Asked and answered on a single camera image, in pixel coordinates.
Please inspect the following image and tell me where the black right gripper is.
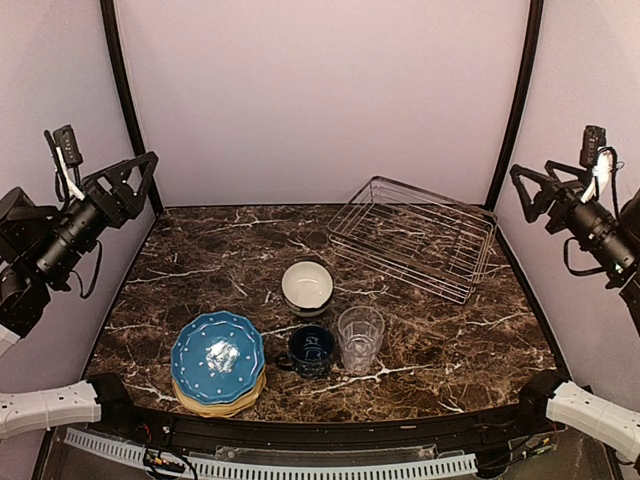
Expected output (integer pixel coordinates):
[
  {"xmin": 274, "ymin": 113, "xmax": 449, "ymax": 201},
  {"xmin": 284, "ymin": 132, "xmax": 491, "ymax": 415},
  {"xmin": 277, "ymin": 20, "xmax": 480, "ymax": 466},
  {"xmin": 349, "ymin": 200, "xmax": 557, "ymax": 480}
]
[{"xmin": 509, "ymin": 158, "xmax": 639, "ymax": 278}]

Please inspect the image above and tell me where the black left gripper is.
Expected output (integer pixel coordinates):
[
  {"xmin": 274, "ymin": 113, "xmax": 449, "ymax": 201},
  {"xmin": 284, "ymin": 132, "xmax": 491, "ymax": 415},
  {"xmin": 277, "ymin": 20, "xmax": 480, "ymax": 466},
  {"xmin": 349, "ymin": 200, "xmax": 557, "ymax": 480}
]
[{"xmin": 33, "ymin": 150, "xmax": 162, "ymax": 283}]

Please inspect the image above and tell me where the blue dotted plate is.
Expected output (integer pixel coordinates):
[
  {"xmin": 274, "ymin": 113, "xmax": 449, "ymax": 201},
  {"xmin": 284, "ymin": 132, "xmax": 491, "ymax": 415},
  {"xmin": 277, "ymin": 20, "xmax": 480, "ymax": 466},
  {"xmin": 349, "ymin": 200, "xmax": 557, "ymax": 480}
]
[{"xmin": 170, "ymin": 311, "xmax": 265, "ymax": 406}]

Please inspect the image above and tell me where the white blue bowl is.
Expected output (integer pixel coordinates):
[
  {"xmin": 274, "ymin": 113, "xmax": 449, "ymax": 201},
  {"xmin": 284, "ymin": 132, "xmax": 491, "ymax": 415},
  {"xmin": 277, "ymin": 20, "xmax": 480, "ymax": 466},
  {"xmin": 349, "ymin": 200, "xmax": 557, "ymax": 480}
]
[{"xmin": 281, "ymin": 261, "xmax": 334, "ymax": 318}]

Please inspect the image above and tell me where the clear glass cup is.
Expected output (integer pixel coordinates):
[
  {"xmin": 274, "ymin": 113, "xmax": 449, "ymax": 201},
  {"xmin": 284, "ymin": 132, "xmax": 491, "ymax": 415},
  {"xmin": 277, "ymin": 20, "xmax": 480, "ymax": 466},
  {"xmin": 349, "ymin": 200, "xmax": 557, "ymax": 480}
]
[{"xmin": 337, "ymin": 306, "xmax": 385, "ymax": 374}]

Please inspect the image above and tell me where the dark blue mug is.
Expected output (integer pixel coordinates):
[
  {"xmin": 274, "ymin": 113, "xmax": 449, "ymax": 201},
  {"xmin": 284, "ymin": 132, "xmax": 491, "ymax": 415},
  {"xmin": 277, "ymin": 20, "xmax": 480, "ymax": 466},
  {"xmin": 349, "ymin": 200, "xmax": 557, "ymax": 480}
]
[{"xmin": 275, "ymin": 324, "xmax": 336, "ymax": 380}]

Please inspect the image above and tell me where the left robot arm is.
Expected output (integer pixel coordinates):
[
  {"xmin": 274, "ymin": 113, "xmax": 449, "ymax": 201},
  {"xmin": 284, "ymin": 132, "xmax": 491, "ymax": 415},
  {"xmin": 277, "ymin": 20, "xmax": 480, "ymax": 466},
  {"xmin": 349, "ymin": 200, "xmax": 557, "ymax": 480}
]
[{"xmin": 1, "ymin": 152, "xmax": 158, "ymax": 439}]

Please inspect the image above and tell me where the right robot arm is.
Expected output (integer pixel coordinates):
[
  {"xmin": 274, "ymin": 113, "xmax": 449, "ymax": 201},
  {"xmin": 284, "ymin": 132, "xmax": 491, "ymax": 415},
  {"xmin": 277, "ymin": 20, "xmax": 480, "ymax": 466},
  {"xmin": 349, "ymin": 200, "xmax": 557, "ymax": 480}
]
[{"xmin": 509, "ymin": 161, "xmax": 639, "ymax": 467}]

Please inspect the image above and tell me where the black left corner post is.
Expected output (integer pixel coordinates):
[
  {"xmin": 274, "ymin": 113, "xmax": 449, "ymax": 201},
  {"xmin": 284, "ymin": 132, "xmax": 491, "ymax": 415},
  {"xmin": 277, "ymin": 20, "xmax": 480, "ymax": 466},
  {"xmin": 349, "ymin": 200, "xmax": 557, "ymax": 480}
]
[{"xmin": 99, "ymin": 0, "xmax": 164, "ymax": 214}]

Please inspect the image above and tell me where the black corner post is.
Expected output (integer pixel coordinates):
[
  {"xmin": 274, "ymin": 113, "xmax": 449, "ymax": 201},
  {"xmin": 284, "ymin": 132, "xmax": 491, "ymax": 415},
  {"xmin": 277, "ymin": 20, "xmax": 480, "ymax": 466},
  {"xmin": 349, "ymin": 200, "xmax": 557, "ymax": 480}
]
[
  {"xmin": 484, "ymin": 0, "xmax": 544, "ymax": 211},
  {"xmin": 99, "ymin": 0, "xmax": 164, "ymax": 214}
]

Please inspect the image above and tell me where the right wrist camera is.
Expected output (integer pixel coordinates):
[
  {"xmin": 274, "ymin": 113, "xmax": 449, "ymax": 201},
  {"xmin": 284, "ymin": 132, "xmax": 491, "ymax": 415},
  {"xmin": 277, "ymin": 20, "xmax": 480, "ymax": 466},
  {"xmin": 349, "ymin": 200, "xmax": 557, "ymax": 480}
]
[{"xmin": 579, "ymin": 125, "xmax": 617, "ymax": 203}]

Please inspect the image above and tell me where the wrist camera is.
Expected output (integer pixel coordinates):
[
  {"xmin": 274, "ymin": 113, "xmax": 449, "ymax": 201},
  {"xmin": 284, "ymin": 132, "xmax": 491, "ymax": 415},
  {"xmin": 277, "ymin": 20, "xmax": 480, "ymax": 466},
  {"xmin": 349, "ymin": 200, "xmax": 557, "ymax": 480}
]
[
  {"xmin": 44, "ymin": 124, "xmax": 84, "ymax": 206},
  {"xmin": 579, "ymin": 125, "xmax": 617, "ymax": 203}
]

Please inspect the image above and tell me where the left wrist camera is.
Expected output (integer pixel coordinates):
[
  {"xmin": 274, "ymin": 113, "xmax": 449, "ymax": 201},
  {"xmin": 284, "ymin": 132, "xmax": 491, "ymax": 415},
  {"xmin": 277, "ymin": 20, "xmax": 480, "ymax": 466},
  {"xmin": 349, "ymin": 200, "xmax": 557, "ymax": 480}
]
[{"xmin": 44, "ymin": 124, "xmax": 84, "ymax": 206}]

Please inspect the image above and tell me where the metal wire dish rack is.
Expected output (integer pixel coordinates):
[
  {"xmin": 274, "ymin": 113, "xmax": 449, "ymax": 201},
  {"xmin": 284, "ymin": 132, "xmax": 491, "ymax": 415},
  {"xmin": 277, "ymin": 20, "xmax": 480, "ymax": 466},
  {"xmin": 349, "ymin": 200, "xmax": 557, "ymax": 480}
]
[{"xmin": 328, "ymin": 176, "xmax": 497, "ymax": 305}]

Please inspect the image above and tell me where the black right corner post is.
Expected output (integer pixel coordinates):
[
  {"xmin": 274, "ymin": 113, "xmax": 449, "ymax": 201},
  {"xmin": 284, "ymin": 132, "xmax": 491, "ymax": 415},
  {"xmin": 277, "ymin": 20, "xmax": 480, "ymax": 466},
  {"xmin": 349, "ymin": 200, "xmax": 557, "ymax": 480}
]
[{"xmin": 484, "ymin": 0, "xmax": 544, "ymax": 211}]

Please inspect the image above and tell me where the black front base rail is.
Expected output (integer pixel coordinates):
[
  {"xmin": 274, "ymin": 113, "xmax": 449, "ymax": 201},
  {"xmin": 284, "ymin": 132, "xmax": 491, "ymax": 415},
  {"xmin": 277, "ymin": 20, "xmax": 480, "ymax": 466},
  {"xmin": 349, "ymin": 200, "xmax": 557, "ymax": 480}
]
[{"xmin": 54, "ymin": 389, "xmax": 596, "ymax": 466}]

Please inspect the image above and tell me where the white slotted cable duct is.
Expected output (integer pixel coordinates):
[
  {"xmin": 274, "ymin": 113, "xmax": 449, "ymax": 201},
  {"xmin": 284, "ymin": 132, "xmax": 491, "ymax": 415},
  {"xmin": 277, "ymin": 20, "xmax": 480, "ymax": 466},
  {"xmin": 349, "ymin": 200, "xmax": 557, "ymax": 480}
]
[{"xmin": 64, "ymin": 428, "xmax": 478, "ymax": 479}]

